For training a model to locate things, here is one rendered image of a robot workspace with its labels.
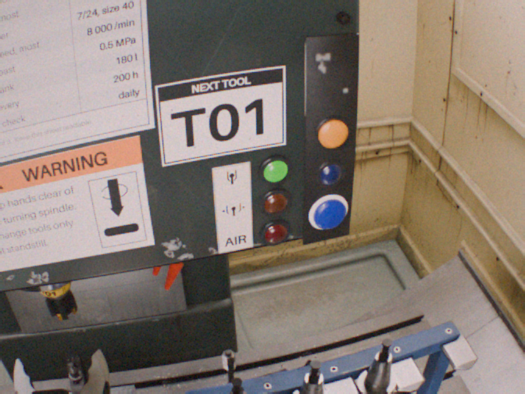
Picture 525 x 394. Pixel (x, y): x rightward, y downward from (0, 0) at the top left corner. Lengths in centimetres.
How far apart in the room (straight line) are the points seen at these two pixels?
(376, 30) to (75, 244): 133
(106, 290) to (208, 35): 105
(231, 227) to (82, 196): 13
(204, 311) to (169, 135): 111
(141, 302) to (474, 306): 87
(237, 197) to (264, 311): 144
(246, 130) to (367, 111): 135
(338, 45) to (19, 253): 32
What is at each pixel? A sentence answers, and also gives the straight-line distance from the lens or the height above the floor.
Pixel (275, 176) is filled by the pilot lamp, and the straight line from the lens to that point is 51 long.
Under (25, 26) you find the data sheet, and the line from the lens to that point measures 43.
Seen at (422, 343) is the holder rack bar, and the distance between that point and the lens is 102.
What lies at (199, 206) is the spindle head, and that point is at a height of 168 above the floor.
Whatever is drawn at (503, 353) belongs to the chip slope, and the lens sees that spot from 158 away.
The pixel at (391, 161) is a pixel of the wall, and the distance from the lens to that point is 197.
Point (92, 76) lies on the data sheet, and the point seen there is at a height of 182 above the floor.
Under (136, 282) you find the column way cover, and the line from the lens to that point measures 143.
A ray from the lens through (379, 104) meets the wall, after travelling 184.
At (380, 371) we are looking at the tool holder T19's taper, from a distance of 91.
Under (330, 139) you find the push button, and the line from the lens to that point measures 51.
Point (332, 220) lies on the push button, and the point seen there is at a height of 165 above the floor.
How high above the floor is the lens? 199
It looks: 36 degrees down
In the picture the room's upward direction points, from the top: 1 degrees counter-clockwise
